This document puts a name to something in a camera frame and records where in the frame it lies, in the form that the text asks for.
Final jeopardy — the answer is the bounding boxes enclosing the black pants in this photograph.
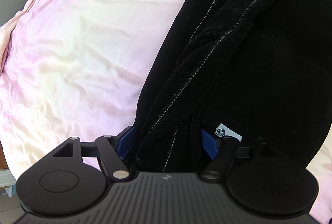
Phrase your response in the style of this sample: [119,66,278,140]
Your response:
[130,0,332,173]

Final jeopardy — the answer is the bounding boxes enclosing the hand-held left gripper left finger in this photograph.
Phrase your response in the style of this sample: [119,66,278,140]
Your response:
[52,126,137,183]

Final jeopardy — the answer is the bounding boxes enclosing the white cabinet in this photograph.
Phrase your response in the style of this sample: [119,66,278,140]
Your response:
[0,168,16,198]

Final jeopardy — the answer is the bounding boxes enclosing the pink duvet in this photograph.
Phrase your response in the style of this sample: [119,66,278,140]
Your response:
[0,0,332,224]

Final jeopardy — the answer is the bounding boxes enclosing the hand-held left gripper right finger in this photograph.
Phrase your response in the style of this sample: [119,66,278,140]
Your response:
[200,129,270,183]

